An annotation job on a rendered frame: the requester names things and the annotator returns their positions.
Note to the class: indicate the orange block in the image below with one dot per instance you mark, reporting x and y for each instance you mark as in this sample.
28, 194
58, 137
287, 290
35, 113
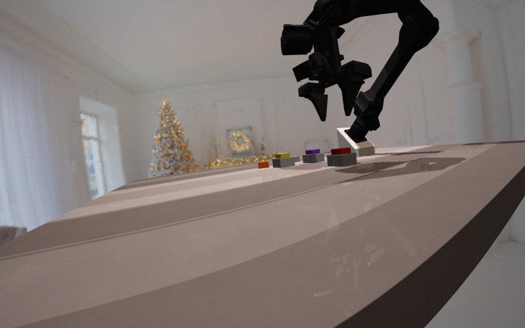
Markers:
263, 164

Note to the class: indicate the purple button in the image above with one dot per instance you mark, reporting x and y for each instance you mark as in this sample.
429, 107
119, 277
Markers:
313, 156

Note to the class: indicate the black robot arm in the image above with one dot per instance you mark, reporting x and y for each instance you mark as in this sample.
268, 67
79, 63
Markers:
321, 30

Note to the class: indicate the red button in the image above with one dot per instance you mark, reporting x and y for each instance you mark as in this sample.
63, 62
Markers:
341, 157

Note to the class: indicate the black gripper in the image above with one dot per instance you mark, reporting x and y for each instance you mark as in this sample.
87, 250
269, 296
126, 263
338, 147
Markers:
349, 77

